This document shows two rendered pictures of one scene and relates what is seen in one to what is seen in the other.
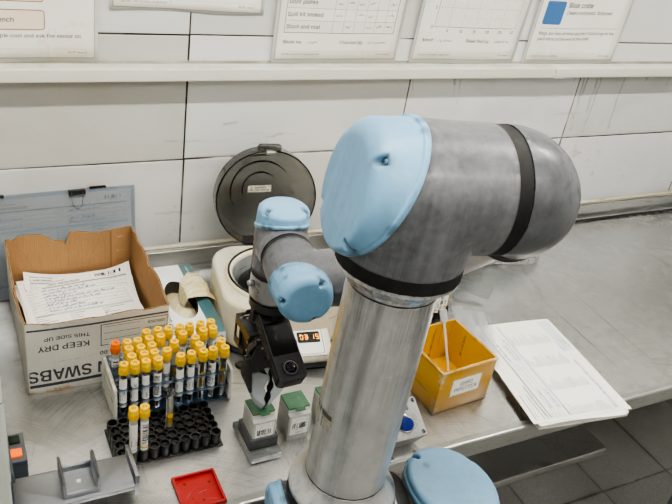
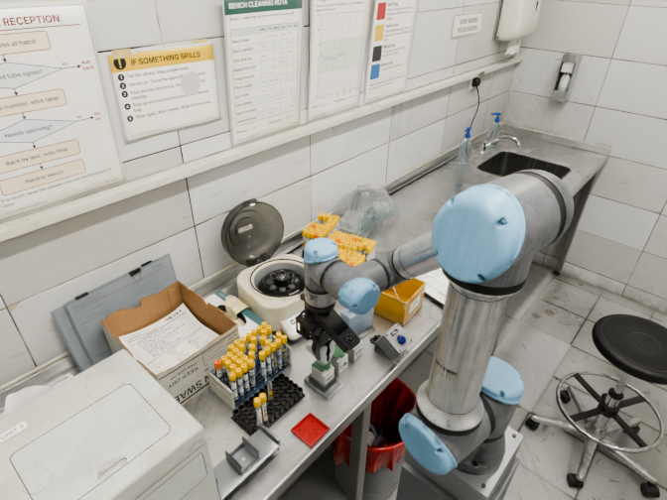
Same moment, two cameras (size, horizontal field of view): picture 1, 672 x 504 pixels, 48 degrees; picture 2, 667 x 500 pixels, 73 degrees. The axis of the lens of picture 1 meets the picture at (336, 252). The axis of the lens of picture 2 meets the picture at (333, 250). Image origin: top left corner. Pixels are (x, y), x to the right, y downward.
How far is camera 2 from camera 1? 0.35 m
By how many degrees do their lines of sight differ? 16
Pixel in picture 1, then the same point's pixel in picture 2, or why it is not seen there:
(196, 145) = (200, 214)
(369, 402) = (481, 357)
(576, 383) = not seen: hidden behind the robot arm
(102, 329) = (203, 356)
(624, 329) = not seen: hidden behind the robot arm
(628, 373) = not seen: hidden behind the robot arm
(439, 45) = (321, 108)
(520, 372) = (431, 284)
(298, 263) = (355, 279)
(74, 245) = (146, 307)
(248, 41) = (216, 139)
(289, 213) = (328, 249)
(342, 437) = (465, 381)
